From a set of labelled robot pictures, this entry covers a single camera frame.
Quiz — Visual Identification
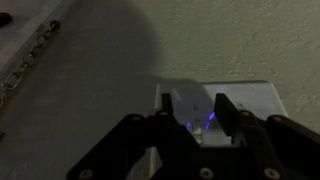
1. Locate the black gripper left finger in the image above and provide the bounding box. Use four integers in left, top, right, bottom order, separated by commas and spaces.
65, 92, 205, 180

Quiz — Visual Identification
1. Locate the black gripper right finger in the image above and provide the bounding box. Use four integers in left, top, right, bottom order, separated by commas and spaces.
213, 92, 320, 180

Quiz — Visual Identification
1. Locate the white light switch toggle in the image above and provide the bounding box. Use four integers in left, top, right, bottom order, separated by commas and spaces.
191, 118, 205, 144

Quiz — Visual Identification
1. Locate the dark door knob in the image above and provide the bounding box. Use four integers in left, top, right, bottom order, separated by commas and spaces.
0, 12, 13, 29

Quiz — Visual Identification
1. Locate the white double switch plate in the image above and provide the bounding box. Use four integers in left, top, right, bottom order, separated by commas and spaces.
128, 80, 289, 180

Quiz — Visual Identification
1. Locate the metal door chain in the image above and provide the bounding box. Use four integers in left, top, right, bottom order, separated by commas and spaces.
0, 19, 62, 108

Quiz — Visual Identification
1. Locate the white door frame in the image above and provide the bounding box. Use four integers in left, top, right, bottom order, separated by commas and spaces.
0, 0, 73, 73

